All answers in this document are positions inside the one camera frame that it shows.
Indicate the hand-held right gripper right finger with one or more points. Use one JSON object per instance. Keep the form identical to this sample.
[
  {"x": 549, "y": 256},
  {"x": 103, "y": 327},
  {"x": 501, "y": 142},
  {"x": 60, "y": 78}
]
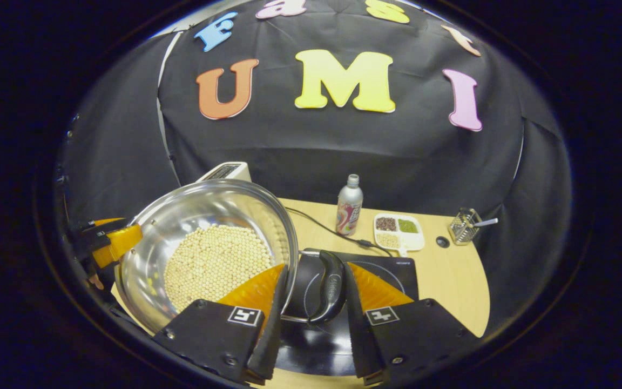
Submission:
[{"x": 355, "y": 335}]

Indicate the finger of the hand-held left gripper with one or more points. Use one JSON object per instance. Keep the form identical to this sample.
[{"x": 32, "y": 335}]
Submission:
[
  {"x": 100, "y": 226},
  {"x": 119, "y": 243}
]

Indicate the small metal spoon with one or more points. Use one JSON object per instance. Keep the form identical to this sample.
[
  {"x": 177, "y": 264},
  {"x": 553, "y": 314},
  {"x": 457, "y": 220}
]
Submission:
[{"x": 486, "y": 222}]

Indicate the black induction cooktop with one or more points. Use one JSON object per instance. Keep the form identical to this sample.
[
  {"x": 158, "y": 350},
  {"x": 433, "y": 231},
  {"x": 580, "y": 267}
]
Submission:
[{"x": 311, "y": 351}]

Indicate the white toaster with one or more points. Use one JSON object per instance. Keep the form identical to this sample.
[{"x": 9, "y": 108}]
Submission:
[{"x": 224, "y": 172}]

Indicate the white divided bean dish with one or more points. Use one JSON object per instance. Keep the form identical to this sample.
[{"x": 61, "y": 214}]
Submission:
[{"x": 400, "y": 232}]

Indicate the heap of soybeans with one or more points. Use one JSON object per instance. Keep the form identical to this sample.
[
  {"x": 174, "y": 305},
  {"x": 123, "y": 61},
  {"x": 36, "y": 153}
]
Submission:
[{"x": 214, "y": 265}]

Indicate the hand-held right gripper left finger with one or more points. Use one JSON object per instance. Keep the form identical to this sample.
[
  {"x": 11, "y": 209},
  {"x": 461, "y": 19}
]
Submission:
[{"x": 273, "y": 335}]

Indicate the silver printed bottle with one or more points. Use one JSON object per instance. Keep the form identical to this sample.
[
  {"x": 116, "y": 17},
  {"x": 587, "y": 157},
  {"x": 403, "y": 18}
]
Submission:
[{"x": 349, "y": 208}]

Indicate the black table grommet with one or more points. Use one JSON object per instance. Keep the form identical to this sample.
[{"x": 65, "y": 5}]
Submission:
[{"x": 443, "y": 242}]

